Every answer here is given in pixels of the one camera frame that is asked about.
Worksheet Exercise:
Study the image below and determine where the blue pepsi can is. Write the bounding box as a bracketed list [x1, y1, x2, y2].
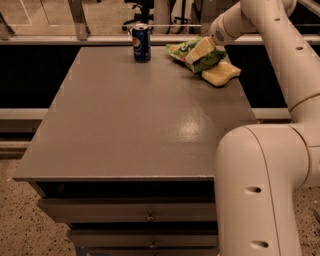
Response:
[132, 23, 151, 63]

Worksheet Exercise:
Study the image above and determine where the grey drawer cabinet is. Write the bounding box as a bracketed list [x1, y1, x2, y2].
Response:
[14, 47, 255, 256]

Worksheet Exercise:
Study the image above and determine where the top grey drawer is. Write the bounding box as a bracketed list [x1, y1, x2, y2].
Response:
[38, 199, 216, 223]

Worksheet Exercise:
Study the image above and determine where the grey drawer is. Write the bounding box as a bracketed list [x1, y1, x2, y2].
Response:
[67, 230, 218, 249]
[38, 199, 216, 223]

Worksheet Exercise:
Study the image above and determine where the green rice chip bag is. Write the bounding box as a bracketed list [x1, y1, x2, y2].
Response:
[166, 37, 226, 73]

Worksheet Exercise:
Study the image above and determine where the metal railing frame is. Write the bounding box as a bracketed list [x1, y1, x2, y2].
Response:
[0, 0, 320, 47]

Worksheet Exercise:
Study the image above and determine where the yellow sponge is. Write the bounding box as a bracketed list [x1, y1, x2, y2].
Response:
[201, 61, 241, 87]

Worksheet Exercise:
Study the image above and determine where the black office chair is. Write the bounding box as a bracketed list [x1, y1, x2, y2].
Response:
[122, 0, 154, 31]

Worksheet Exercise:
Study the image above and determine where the lower grey drawer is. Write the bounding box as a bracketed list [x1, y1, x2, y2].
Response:
[67, 230, 218, 249]

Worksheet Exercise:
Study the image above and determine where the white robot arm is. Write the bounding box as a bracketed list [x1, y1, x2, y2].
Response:
[210, 0, 320, 256]

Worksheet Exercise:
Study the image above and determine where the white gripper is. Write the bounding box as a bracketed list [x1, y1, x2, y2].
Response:
[185, 18, 230, 64]

